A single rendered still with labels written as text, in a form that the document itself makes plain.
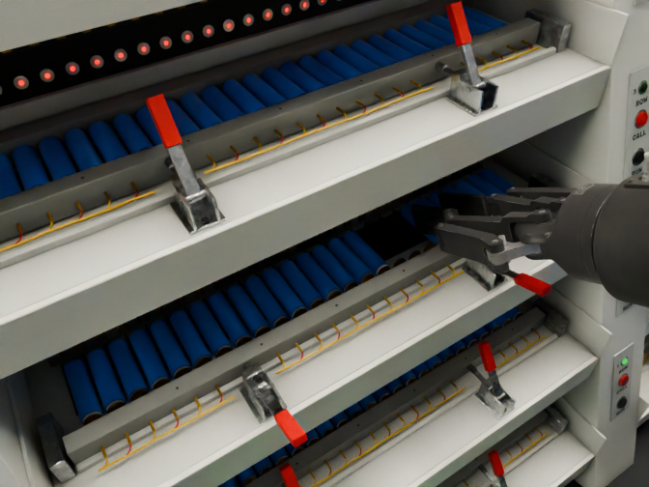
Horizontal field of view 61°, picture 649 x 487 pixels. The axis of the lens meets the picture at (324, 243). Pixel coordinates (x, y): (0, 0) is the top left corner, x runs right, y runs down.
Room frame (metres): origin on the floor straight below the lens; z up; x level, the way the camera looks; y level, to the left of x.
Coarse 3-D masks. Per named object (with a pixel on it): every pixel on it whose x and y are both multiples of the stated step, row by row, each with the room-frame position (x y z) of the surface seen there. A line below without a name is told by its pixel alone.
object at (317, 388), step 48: (528, 144) 0.62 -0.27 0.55; (432, 192) 0.62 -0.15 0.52; (480, 288) 0.47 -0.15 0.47; (336, 336) 0.43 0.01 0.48; (384, 336) 0.42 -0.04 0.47; (432, 336) 0.42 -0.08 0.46; (48, 384) 0.42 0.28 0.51; (288, 384) 0.39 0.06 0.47; (336, 384) 0.38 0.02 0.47; (384, 384) 0.41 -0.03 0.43; (48, 432) 0.35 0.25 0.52; (192, 432) 0.35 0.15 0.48; (240, 432) 0.35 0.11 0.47; (48, 480) 0.32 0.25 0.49; (96, 480) 0.32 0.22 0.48; (144, 480) 0.32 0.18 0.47; (192, 480) 0.32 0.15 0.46
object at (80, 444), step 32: (416, 256) 0.49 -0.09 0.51; (448, 256) 0.49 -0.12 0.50; (384, 288) 0.45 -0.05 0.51; (320, 320) 0.43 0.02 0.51; (256, 352) 0.40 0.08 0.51; (192, 384) 0.38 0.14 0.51; (224, 384) 0.39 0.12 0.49; (128, 416) 0.35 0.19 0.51; (160, 416) 0.36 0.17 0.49; (96, 448) 0.34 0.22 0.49
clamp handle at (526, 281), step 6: (492, 270) 0.46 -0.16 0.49; (510, 270) 0.45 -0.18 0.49; (510, 276) 0.44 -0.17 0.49; (516, 276) 0.44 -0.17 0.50; (522, 276) 0.43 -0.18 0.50; (528, 276) 0.43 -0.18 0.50; (516, 282) 0.43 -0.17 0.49; (522, 282) 0.43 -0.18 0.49; (528, 282) 0.42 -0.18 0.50; (534, 282) 0.42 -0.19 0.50; (540, 282) 0.42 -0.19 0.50; (528, 288) 0.42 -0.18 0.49; (534, 288) 0.41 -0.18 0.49; (540, 288) 0.41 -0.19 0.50; (546, 288) 0.41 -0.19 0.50; (540, 294) 0.41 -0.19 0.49; (546, 294) 0.41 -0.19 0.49
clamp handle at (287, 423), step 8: (264, 384) 0.36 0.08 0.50; (264, 392) 0.36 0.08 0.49; (264, 400) 0.35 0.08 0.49; (272, 400) 0.35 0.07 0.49; (272, 408) 0.34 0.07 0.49; (280, 408) 0.34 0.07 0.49; (280, 416) 0.33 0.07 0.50; (288, 416) 0.32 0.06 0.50; (280, 424) 0.32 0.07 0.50; (288, 424) 0.31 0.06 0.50; (296, 424) 0.31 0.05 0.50; (288, 432) 0.31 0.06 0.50; (296, 432) 0.30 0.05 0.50; (304, 432) 0.30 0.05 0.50; (296, 440) 0.30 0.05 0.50; (304, 440) 0.30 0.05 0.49
